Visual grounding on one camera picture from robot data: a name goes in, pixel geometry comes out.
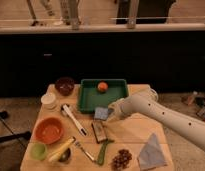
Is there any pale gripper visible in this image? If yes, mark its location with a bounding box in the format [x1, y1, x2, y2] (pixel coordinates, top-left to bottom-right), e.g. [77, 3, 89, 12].
[107, 103, 119, 122]

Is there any blue sponge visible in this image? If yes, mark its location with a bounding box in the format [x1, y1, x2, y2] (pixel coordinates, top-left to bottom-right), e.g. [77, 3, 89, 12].
[94, 107, 112, 121]

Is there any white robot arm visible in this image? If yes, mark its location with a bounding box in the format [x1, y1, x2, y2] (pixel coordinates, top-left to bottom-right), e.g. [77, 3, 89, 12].
[107, 88, 205, 151]

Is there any white paper cup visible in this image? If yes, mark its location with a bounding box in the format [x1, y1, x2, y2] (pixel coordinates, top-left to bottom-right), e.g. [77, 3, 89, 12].
[41, 92, 57, 110]

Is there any small green cup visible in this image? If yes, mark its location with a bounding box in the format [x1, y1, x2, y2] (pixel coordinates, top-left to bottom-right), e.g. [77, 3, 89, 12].
[30, 143, 47, 160]

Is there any orange ball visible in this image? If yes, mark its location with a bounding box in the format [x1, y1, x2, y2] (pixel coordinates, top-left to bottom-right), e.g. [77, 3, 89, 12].
[97, 82, 108, 92]

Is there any wooden block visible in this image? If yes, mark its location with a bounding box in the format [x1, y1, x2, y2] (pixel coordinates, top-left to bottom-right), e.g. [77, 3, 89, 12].
[92, 121, 107, 143]

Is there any green plastic tray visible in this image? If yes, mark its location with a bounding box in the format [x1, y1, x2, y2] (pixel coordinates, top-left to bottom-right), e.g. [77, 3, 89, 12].
[77, 79, 129, 114]

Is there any bunch of purple grapes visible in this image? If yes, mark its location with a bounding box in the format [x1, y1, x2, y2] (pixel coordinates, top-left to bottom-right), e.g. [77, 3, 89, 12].
[111, 149, 132, 171]

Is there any dark red bowl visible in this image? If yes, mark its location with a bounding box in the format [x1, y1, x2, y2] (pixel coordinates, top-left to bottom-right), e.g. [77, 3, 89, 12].
[55, 77, 74, 96]

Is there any grey folded cloth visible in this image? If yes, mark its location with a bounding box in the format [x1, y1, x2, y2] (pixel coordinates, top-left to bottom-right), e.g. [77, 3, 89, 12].
[137, 133, 167, 171]

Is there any dark metal scoop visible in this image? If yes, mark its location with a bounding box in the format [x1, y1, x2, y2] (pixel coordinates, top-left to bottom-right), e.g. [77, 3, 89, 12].
[59, 149, 71, 163]

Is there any orange bowl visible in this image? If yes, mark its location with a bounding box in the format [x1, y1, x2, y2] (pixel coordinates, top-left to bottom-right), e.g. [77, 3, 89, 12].
[35, 117, 64, 144]

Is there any white handled utensil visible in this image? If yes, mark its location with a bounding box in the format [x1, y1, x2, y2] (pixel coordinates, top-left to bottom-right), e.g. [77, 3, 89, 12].
[61, 104, 87, 136]

